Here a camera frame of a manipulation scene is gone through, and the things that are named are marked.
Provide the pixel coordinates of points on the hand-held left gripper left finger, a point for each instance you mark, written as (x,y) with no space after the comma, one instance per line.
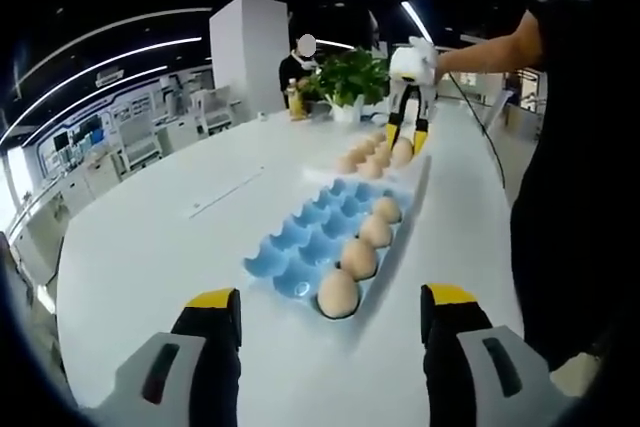
(205,347)

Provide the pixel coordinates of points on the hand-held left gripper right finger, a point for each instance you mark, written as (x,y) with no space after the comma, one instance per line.
(450,357)

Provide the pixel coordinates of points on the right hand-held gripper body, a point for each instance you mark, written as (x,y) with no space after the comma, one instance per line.
(410,64)

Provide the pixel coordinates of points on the brown egg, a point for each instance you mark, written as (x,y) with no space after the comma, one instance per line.
(387,208)
(401,154)
(359,258)
(376,231)
(339,294)

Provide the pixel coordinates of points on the blue egg tray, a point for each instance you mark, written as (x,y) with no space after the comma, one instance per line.
(300,242)

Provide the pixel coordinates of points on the white foam egg holder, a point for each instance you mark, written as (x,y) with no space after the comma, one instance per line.
(320,174)

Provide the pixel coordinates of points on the ceiling light bar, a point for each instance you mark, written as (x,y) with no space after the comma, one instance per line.
(414,19)

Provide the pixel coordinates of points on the white plant pot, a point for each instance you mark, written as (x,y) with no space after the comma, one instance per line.
(345,112)

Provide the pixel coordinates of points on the green potted plant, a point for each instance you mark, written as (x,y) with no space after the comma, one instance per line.
(350,74)

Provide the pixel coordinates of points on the yellow drink bottle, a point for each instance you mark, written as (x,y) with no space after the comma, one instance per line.
(296,104)

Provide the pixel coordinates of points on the white table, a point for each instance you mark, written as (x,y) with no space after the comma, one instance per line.
(150,247)

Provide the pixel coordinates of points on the small white box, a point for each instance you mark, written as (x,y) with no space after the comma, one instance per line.
(263,116)

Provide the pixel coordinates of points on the white square pillar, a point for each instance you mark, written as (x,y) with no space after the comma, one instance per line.
(250,57)

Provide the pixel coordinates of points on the person's black shirt torso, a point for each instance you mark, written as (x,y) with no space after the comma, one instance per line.
(575,197)

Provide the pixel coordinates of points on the ceiling air conditioner unit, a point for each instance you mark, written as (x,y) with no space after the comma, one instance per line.
(110,78)

